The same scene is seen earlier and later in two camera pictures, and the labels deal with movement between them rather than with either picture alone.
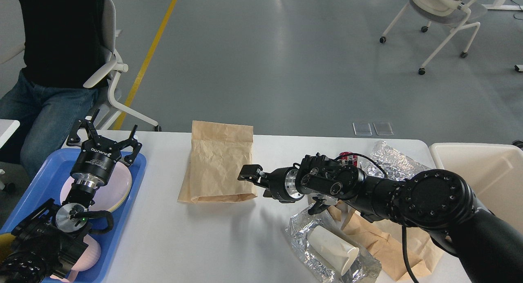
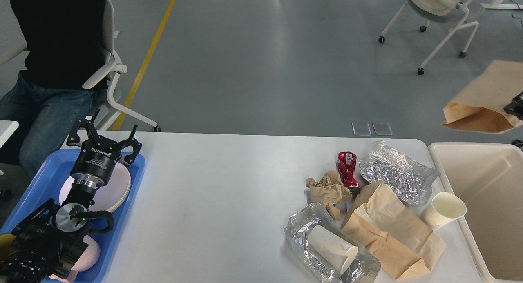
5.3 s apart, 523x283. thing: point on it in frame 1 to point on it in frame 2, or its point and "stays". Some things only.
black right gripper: [281, 182] to [515, 107]
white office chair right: [452, 7] stays
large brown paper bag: [218, 151] to [480, 107]
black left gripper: [95, 162] stays
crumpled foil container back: [396, 166] stays
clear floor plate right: [383, 128] stays
